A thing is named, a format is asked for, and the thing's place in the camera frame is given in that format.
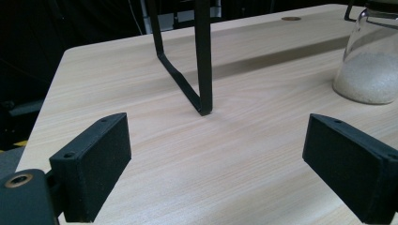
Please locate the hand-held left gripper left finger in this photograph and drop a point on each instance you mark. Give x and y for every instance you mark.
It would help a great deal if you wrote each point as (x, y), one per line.
(94, 162)

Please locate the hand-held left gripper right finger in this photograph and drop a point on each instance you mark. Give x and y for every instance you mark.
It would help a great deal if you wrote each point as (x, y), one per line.
(347, 162)

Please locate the black raised shelf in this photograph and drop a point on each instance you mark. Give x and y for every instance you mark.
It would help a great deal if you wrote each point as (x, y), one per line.
(205, 62)

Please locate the black stand with striped base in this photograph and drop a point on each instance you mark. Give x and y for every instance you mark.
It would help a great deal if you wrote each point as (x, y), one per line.
(22, 111)

